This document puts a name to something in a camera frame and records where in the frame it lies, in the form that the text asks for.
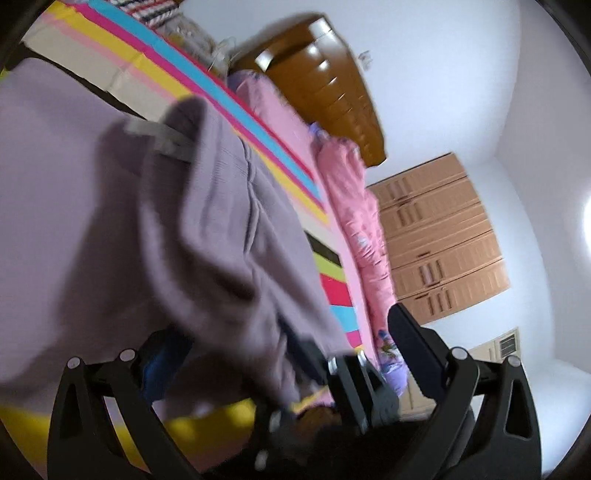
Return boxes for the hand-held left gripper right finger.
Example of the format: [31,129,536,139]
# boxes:
[387,302,542,480]

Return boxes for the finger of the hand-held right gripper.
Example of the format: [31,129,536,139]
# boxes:
[325,353,400,432]

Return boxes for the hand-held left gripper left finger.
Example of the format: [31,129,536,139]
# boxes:
[46,348,201,480]

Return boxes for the light lilac pants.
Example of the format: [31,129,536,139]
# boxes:
[0,58,357,408]

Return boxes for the light wooden wardrobe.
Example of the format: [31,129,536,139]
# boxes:
[367,151,513,326]

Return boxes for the pink floral quilt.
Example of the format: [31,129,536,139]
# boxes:
[226,69,411,403]

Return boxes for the brown wooden headboard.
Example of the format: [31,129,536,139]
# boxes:
[230,14,389,168]

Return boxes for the colourful striped bedsheet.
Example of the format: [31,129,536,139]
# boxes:
[0,0,366,480]

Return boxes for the yellowish patterned cloth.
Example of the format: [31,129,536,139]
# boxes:
[161,14,234,78]

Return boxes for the red black plaid cloth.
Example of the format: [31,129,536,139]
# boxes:
[115,0,186,29]

